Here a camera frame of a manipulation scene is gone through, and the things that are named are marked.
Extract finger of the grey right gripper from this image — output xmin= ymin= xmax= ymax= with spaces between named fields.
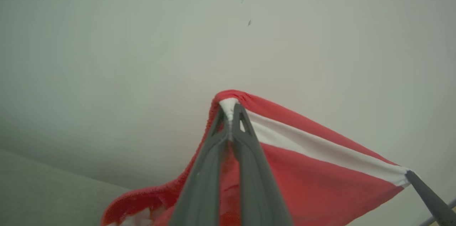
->
xmin=405 ymin=170 xmax=456 ymax=226

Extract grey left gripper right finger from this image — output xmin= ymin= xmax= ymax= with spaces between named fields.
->
xmin=232 ymin=103 xmax=294 ymax=226

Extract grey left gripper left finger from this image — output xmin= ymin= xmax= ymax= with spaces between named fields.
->
xmin=168 ymin=106 xmax=229 ymax=226

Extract red shorts with white stripe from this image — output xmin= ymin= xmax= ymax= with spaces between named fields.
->
xmin=101 ymin=90 xmax=419 ymax=226

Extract grey fabric sofa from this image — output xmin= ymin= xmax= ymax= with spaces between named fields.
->
xmin=0 ymin=149 xmax=132 ymax=226

